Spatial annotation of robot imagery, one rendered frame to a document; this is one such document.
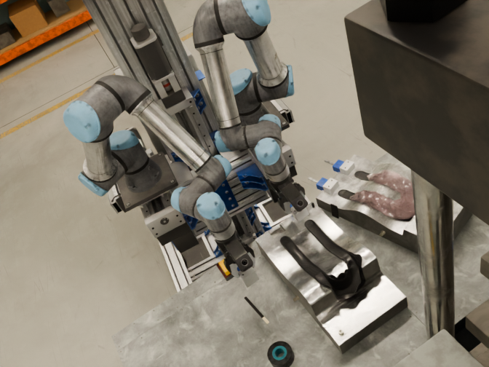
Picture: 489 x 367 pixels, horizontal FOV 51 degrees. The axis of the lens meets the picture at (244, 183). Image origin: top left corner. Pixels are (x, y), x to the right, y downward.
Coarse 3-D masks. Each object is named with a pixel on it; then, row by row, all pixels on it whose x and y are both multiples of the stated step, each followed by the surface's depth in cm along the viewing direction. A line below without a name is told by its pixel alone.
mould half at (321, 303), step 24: (312, 216) 187; (264, 240) 186; (312, 240) 180; (336, 240) 177; (288, 264) 177; (336, 264) 165; (312, 288) 162; (360, 288) 165; (384, 288) 163; (312, 312) 164; (336, 312) 162; (360, 312) 159; (384, 312) 157; (336, 336) 157; (360, 336) 158
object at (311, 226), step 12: (312, 228) 184; (288, 240) 183; (324, 240) 180; (288, 252) 180; (300, 252) 179; (336, 252) 173; (348, 252) 168; (300, 264) 175; (312, 264) 173; (348, 264) 163; (360, 264) 161; (312, 276) 166; (324, 276) 166; (348, 276) 162; (360, 276) 163; (336, 288) 165; (348, 288) 165
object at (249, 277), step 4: (252, 268) 171; (240, 272) 171; (244, 272) 170; (248, 272) 170; (252, 272) 170; (240, 276) 170; (244, 276) 169; (248, 276) 170; (252, 276) 171; (256, 276) 172; (244, 280) 170; (248, 280) 171; (252, 280) 172; (256, 280) 173; (244, 284) 173; (248, 284) 172; (252, 284) 173
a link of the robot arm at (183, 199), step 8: (192, 184) 158; (200, 184) 157; (208, 184) 158; (176, 192) 158; (184, 192) 157; (192, 192) 156; (200, 192) 156; (176, 200) 157; (184, 200) 155; (192, 200) 153; (176, 208) 158; (184, 208) 155; (192, 208) 153; (192, 216) 155
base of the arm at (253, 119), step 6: (258, 108) 200; (264, 108) 204; (240, 114) 200; (246, 114) 200; (252, 114) 200; (258, 114) 201; (264, 114) 204; (240, 120) 203; (246, 120) 201; (252, 120) 201; (258, 120) 202
